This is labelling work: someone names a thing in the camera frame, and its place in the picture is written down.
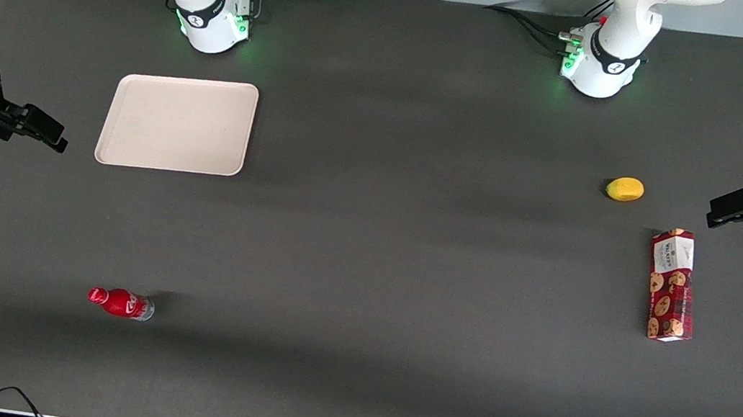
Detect red coke bottle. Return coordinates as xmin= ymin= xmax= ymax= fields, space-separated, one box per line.
xmin=85 ymin=284 xmax=158 ymax=323

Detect beige plastic tray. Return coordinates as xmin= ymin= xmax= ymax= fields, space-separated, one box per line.
xmin=93 ymin=63 xmax=261 ymax=185

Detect red cookie box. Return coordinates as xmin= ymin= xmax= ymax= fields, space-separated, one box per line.
xmin=638 ymin=225 xmax=708 ymax=346

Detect yellow lemon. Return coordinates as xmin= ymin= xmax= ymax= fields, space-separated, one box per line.
xmin=604 ymin=174 xmax=647 ymax=205

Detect black left arm base cables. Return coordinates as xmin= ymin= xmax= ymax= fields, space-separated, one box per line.
xmin=478 ymin=0 xmax=614 ymax=65

